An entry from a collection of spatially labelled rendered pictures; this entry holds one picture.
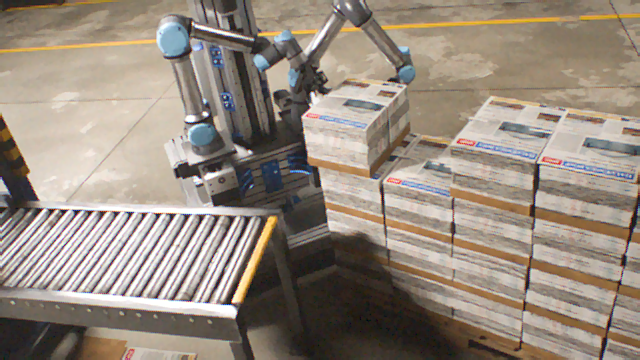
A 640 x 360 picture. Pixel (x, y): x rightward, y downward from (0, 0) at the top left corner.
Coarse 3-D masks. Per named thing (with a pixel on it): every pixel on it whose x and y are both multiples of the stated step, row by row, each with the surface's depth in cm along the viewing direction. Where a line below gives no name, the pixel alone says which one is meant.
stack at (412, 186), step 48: (432, 144) 237; (336, 192) 239; (384, 192) 224; (432, 192) 210; (336, 240) 257; (384, 240) 239; (432, 240) 223; (480, 240) 210; (528, 240) 198; (576, 240) 186; (624, 240) 176; (384, 288) 257; (432, 288) 239; (480, 288) 223; (528, 288) 211; (576, 288) 196; (432, 336) 257; (480, 336) 239; (528, 336) 223; (576, 336) 209
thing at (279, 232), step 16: (0, 208) 254; (16, 208) 251; (48, 208) 246; (64, 208) 244; (80, 208) 242; (96, 208) 240; (112, 208) 238; (128, 208) 237; (144, 208) 235; (160, 208) 233; (176, 208) 231; (192, 208) 230; (208, 208) 228; (224, 208) 227; (240, 208) 225; (256, 208) 223
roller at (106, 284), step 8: (152, 216) 230; (144, 224) 226; (152, 224) 229; (136, 232) 222; (144, 232) 224; (136, 240) 219; (128, 248) 215; (136, 248) 218; (120, 256) 212; (128, 256) 213; (120, 264) 209; (112, 272) 205; (120, 272) 208; (104, 280) 202; (112, 280) 204; (96, 288) 199; (104, 288) 200
